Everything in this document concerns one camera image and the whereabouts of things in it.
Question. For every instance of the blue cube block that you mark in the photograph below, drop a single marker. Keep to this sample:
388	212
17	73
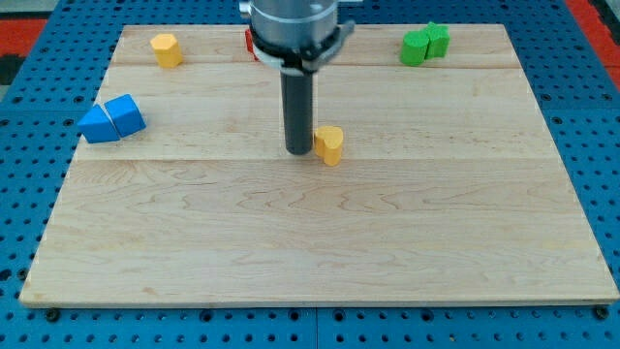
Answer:
125	115

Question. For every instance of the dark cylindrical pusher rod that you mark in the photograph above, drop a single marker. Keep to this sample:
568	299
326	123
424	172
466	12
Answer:
297	106

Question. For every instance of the green circle block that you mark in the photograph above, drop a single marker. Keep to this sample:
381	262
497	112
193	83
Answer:
414	48

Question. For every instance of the blue triangle block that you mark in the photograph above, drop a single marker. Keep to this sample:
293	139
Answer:
96	126

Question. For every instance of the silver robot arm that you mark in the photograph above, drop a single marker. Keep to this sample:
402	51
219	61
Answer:
290	23

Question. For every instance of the yellow heart block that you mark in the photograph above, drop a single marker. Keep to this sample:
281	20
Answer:
328	144

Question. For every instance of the red block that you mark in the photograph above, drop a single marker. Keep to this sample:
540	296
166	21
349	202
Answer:
249	43

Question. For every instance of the wooden board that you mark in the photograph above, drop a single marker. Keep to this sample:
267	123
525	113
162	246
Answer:
450	191

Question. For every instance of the green star block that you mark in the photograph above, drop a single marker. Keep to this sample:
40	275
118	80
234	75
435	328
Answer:
438	40

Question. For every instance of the yellow hexagon block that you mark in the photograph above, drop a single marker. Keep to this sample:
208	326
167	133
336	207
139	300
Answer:
167	50

